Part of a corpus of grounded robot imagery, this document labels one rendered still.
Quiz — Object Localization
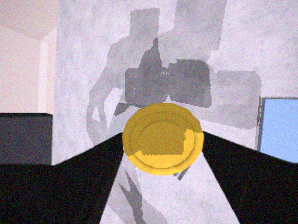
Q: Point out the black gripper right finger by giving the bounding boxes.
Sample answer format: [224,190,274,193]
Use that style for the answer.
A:
[202,131,298,224]

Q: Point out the yellow round plate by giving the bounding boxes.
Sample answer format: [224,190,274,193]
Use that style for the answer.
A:
[122,103,204,175]

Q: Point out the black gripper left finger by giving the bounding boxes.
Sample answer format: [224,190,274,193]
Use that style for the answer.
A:
[0,132,124,224]

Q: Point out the light blue flat mat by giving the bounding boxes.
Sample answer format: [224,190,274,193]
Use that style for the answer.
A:
[259,99,298,163]

